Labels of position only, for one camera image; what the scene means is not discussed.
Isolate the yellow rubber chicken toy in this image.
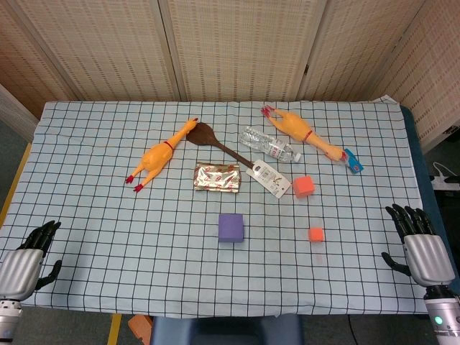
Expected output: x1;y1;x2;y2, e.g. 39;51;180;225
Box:
124;117;199;193
261;105;349;165

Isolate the silver foil snack packet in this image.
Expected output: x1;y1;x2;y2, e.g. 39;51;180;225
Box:
194;162;242;194

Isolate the large orange foam block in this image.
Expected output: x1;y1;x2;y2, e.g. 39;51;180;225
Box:
292;175;316;199

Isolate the dark wooden spatula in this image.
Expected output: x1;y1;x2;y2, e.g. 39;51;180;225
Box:
185;121;259;172

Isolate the blue snack packet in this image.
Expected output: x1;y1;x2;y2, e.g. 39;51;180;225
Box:
339;147;364;175

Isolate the white spatula tag card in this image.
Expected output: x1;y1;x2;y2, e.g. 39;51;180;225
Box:
245;159;291;198

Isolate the blue padded table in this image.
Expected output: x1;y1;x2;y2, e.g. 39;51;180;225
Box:
400;105;450;299

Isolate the beige woven folding screen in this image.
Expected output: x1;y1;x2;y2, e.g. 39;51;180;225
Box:
0;0;460;154

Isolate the white power strip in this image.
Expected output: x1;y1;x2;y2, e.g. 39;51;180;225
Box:
430;174;460;190

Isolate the clear plastic water bottle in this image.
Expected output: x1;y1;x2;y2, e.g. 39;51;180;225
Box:
239;126;302;163

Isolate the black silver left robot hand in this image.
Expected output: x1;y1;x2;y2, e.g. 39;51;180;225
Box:
0;221;63;302

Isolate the black box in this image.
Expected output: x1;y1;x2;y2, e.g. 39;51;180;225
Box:
433;189;460;226

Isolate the dark blue chair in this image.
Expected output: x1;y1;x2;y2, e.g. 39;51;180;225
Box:
149;313;303;345

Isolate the white power cable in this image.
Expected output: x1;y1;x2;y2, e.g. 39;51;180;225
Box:
433;161;455;179

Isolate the orange block on floor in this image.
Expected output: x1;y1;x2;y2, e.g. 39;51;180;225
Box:
127;314;153;337

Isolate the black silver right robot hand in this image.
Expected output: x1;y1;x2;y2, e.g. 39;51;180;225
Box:
381;203;456;288

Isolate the blue checkered tablecloth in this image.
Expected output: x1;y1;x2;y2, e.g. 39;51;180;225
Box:
0;93;450;319

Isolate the large purple foam block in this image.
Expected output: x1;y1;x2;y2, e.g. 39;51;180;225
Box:
218;213;246;244

